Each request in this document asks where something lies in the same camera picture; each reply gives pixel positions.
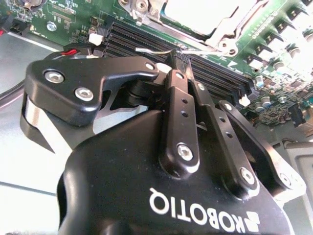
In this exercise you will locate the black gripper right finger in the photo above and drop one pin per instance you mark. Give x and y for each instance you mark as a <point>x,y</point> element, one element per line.
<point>220,137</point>

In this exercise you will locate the metal socket cover frame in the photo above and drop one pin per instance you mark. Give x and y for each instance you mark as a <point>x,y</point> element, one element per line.
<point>157,11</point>

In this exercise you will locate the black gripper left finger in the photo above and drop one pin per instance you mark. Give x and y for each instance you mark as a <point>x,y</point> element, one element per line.
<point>68,73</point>

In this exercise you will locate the square CPU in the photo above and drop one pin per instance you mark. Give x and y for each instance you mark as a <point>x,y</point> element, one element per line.
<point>195,14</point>

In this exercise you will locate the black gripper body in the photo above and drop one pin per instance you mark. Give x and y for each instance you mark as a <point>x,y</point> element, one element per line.
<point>122,183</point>

